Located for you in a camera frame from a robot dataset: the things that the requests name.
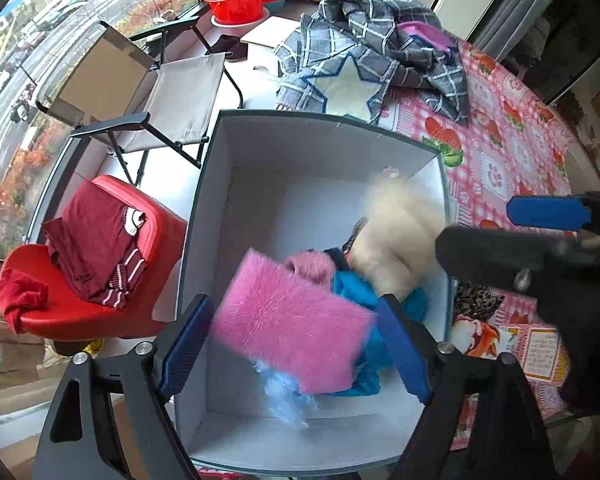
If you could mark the cream fluffy plush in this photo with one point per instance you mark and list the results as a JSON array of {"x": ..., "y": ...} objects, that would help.
[{"x": 400, "y": 240}]

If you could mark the cartoon printed calendar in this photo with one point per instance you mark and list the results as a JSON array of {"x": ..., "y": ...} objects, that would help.
[{"x": 540, "y": 355}]

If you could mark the purple pink cloth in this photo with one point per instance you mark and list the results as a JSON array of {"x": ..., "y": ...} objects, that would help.
[{"x": 422, "y": 32}]

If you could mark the light wooden stool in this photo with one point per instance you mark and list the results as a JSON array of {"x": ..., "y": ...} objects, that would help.
[{"x": 270, "y": 40}]

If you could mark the leopard print cloth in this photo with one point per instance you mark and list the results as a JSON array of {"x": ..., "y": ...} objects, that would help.
[{"x": 475, "y": 300}]

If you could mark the grey plaid garment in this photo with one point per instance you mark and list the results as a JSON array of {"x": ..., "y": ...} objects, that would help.
[{"x": 350, "y": 35}]

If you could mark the red plastic basin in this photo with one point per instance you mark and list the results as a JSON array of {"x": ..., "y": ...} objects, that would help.
[{"x": 235, "y": 7}]

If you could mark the grey folding chair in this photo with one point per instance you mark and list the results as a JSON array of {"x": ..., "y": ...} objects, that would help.
[{"x": 180, "y": 100}]

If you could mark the pink furry pouch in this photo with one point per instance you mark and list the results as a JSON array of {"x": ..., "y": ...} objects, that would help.
[{"x": 290, "y": 320}]

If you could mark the red plastic chair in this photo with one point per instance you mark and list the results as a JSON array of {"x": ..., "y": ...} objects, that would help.
[{"x": 80, "y": 317}]

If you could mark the grey storage box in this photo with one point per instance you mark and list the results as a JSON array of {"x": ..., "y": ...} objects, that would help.
[{"x": 300, "y": 195}]

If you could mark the strawberry printed pink tablecloth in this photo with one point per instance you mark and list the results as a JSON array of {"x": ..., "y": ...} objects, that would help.
[{"x": 510, "y": 150}]

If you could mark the dark red sweater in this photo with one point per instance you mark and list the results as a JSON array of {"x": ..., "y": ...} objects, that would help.
[{"x": 90, "y": 240}]

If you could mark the light blue fluffy item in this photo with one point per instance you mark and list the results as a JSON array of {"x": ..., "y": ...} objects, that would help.
[{"x": 280, "y": 392}]

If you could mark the red knit cloth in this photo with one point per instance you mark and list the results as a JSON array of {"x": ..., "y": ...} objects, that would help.
[{"x": 22, "y": 295}]

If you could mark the dark brown slipper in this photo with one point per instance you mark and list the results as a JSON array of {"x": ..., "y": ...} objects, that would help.
[
  {"x": 239, "y": 52},
  {"x": 220, "y": 44}
]

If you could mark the blue fleece garment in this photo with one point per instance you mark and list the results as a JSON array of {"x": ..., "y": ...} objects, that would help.
[{"x": 352, "y": 290}]

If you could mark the grey blue basin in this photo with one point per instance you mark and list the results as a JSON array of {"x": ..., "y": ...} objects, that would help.
[{"x": 279, "y": 2}]

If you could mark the pink fuzzy sock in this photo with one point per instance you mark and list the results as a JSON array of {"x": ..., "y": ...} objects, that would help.
[{"x": 310, "y": 266}]

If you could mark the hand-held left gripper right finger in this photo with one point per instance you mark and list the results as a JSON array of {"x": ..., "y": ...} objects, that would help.
[{"x": 405, "y": 355}]

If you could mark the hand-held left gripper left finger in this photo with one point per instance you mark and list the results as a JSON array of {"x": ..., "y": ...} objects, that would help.
[{"x": 185, "y": 350}]

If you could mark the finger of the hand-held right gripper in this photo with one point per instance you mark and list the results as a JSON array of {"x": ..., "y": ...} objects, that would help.
[
  {"x": 550, "y": 212},
  {"x": 495, "y": 255}
]

